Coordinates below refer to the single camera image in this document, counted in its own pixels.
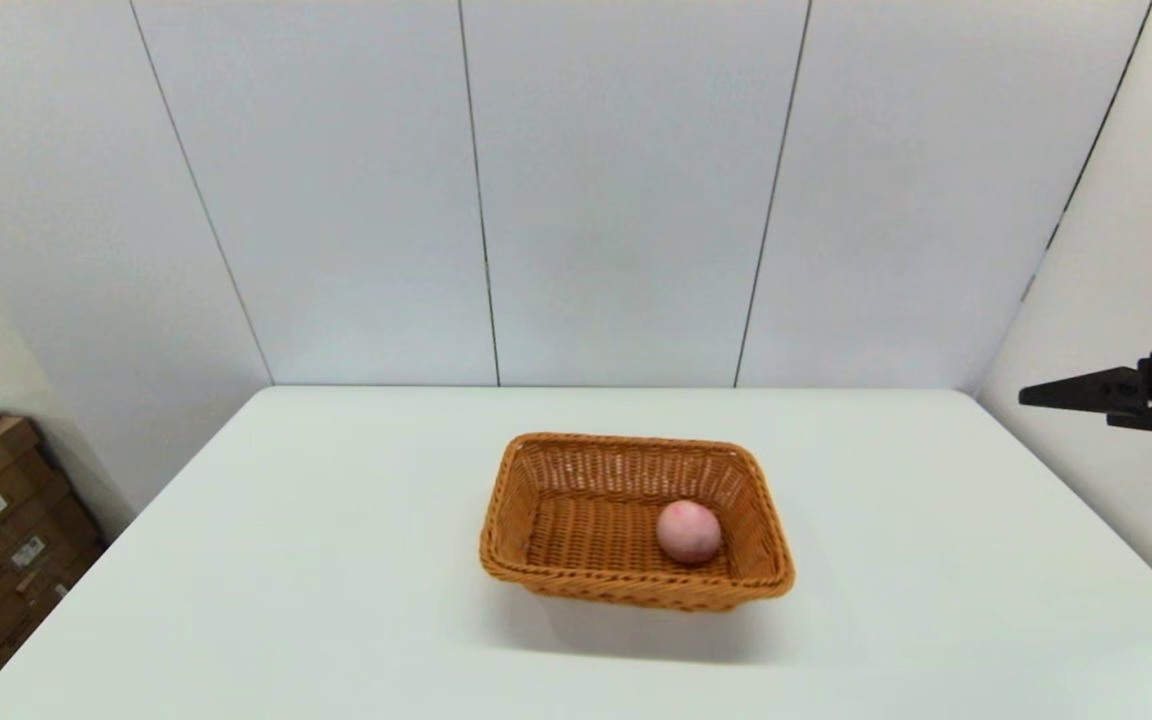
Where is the orange wicker basket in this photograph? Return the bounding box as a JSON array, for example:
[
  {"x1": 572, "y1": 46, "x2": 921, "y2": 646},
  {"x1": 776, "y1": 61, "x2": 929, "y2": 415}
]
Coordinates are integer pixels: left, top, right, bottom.
[{"x1": 479, "y1": 432, "x2": 797, "y2": 612}]

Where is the pink peach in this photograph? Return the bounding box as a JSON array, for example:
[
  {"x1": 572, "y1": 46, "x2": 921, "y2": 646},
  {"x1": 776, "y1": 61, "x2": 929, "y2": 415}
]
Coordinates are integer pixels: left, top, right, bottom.
[{"x1": 656, "y1": 499, "x2": 724, "y2": 565}]

